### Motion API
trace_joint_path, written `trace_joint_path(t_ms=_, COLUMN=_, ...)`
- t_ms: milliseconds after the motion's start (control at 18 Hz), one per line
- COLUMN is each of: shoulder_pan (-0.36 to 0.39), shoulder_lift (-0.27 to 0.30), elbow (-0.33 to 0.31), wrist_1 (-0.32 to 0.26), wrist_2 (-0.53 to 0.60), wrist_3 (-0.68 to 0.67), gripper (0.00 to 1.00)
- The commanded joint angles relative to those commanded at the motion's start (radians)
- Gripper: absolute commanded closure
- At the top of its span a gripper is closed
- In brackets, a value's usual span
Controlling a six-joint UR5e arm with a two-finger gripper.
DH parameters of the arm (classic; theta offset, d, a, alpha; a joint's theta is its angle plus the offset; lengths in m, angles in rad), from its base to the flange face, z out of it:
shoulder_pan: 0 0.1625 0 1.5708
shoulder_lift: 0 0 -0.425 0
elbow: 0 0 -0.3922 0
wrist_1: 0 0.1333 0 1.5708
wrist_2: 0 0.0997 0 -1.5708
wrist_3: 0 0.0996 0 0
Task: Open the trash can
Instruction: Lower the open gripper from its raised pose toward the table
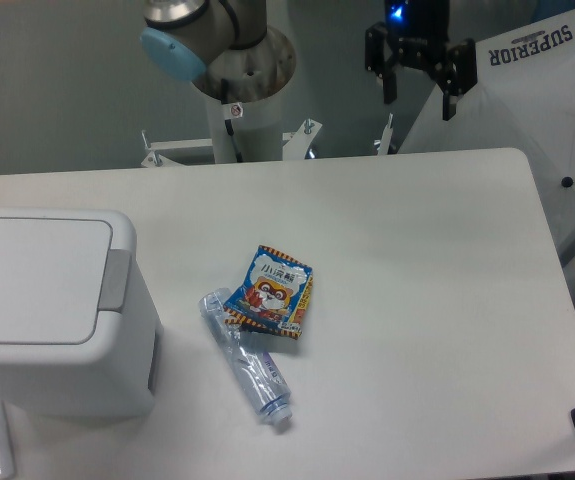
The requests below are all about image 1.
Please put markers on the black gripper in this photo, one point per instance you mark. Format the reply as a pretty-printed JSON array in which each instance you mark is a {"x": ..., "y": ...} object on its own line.
[{"x": 417, "y": 34}]

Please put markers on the white trash can body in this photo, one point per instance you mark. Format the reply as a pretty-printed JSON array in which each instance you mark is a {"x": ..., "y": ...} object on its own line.
[{"x": 109, "y": 375}]

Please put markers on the white trash can lid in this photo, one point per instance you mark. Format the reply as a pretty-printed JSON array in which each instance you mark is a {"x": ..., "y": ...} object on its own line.
[{"x": 52, "y": 266}]

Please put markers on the white umbrella Superior print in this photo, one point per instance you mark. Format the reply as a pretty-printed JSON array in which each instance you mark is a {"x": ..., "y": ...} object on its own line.
[{"x": 524, "y": 99}]

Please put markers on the blue snack packet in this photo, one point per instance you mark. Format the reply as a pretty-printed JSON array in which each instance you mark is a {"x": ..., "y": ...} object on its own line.
[{"x": 274, "y": 296}]

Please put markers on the crushed clear plastic bottle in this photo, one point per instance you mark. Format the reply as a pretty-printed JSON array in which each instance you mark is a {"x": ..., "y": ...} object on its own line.
[{"x": 254, "y": 369}]

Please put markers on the white metal base frame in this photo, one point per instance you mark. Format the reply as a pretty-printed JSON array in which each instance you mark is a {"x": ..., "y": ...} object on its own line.
[{"x": 235, "y": 146}]

